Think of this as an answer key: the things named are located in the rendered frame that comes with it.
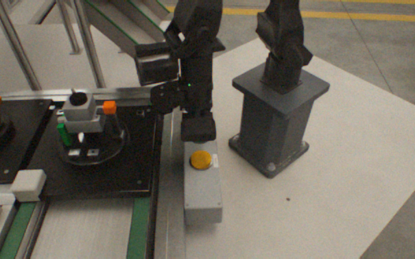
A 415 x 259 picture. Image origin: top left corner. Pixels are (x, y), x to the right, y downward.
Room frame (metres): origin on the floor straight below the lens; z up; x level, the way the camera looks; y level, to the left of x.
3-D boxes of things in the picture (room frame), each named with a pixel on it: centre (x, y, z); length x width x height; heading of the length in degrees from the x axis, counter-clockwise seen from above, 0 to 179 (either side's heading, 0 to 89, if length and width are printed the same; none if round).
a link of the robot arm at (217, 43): (0.46, 0.02, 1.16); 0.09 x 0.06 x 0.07; 109
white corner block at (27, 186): (0.33, 0.32, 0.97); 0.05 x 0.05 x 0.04; 3
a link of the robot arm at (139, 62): (0.45, 0.06, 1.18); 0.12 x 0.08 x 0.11; 109
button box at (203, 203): (0.39, 0.01, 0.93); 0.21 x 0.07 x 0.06; 3
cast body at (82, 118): (0.43, 0.24, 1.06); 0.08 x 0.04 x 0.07; 93
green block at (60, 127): (0.41, 0.27, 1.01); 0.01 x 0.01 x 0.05; 3
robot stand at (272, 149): (0.52, -0.15, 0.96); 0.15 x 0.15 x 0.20; 40
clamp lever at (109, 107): (0.43, 0.19, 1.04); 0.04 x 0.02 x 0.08; 93
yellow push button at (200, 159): (0.39, 0.01, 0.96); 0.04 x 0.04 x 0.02
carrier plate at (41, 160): (0.43, 0.23, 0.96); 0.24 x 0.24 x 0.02; 3
